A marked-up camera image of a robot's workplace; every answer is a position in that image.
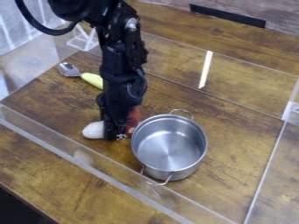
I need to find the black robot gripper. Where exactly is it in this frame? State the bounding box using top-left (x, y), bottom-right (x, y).
top-left (94, 69), bottom-right (149, 142)

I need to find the silver metal pot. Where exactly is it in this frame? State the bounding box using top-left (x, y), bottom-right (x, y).
top-left (130, 109), bottom-right (208, 186)

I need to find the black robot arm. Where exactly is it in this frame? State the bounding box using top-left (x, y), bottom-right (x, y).
top-left (48, 0), bottom-right (148, 140)

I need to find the clear acrylic front barrier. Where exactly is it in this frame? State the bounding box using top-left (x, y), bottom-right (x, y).
top-left (0, 104), bottom-right (236, 224)

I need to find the clear acrylic barrier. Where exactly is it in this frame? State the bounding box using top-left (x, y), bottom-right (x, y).
top-left (0, 104), bottom-right (236, 224)
top-left (244, 79), bottom-right (299, 224)

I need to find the black strip on table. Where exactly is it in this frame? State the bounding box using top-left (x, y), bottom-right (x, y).
top-left (189, 3), bottom-right (267, 28)

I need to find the clear acrylic right barrier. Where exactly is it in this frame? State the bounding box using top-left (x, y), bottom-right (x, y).
top-left (244, 79), bottom-right (299, 224)

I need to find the spoon with yellow handle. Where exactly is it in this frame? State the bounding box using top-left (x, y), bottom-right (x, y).
top-left (58, 62), bottom-right (102, 89)

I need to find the clear acrylic triangle bracket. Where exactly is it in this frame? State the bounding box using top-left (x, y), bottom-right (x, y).
top-left (66, 24), bottom-right (98, 52)

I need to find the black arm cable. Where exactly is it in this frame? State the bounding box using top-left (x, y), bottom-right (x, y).
top-left (13, 0), bottom-right (80, 37)

